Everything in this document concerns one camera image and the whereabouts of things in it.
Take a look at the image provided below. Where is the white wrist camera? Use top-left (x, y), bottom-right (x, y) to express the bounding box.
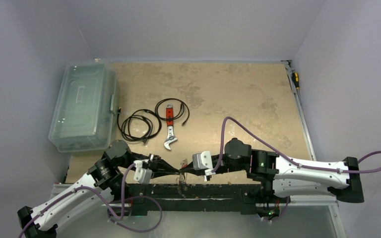
top-left (133, 160), bottom-right (152, 184)
top-left (192, 151), bottom-right (215, 182)

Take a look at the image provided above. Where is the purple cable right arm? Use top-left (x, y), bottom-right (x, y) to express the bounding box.
top-left (215, 117), bottom-right (381, 175)

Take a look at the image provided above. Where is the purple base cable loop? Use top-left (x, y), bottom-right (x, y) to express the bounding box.
top-left (107, 196), bottom-right (163, 233)

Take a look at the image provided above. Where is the clear plastic storage box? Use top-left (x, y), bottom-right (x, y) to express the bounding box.
top-left (48, 61), bottom-right (118, 154)

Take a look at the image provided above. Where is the black coiled cable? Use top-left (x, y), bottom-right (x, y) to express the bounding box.
top-left (154, 98), bottom-right (191, 127)
top-left (117, 107), bottom-right (162, 146)

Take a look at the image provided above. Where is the red handled adjustable wrench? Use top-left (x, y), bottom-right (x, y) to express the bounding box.
top-left (164, 104), bottom-right (178, 151)

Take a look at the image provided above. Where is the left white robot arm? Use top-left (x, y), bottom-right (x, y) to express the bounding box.
top-left (17, 140), bottom-right (179, 238)

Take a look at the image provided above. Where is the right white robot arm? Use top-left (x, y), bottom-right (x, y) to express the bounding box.
top-left (180, 138), bottom-right (364, 203)

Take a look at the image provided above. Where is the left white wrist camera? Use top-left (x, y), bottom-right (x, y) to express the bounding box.
top-left (133, 160), bottom-right (152, 184)

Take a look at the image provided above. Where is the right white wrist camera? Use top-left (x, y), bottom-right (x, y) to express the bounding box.
top-left (192, 151), bottom-right (215, 182)

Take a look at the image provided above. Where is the yellow black screwdriver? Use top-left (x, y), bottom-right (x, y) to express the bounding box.
top-left (291, 72), bottom-right (300, 91)

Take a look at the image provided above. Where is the black coiled cable left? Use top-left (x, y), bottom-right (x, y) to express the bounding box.
top-left (117, 107), bottom-right (162, 146)

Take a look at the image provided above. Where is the black coiled cable right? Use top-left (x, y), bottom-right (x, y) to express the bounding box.
top-left (154, 98), bottom-right (191, 127)

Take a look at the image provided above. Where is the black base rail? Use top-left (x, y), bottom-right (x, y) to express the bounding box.
top-left (108, 183), bottom-right (286, 216)

